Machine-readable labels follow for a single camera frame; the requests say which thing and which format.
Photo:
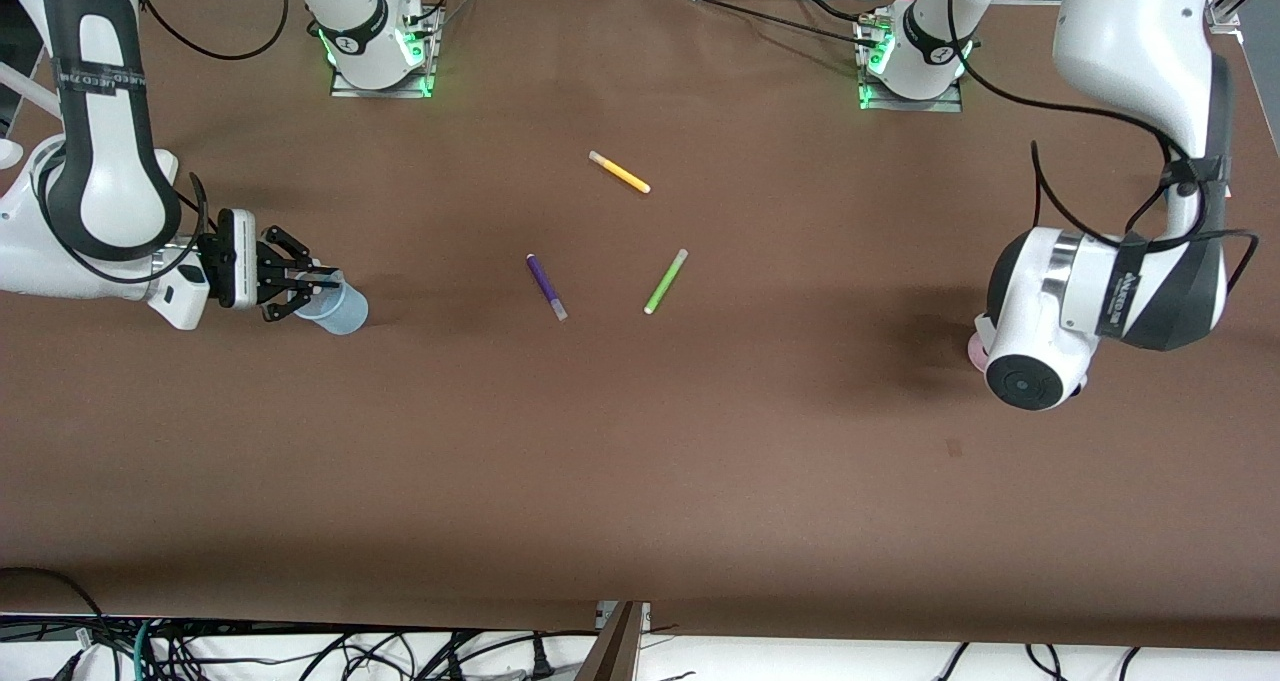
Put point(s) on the green marker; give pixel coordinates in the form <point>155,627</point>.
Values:
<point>665,282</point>

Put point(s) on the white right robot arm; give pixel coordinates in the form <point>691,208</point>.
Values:
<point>100,111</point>

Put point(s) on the brown table mat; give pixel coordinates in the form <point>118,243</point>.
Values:
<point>640,521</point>

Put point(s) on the blue cup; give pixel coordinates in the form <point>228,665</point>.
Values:
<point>346,313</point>

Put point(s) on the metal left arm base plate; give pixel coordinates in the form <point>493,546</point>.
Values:
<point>920,105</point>

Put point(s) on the pink cup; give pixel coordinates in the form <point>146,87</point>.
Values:
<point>975,349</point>

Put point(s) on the aluminium frame post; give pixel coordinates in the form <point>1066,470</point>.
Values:
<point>615,651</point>

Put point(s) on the purple marker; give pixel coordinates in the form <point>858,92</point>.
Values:
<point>543,281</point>

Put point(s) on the white round object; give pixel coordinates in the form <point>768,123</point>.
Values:
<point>6,153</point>

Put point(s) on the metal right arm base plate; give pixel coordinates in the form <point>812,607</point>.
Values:
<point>428,71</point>

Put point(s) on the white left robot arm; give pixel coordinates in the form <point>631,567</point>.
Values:
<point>1030,381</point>

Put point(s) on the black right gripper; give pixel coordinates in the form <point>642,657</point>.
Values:
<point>272,273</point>

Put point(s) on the yellow marker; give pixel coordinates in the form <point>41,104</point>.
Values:
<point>620,172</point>

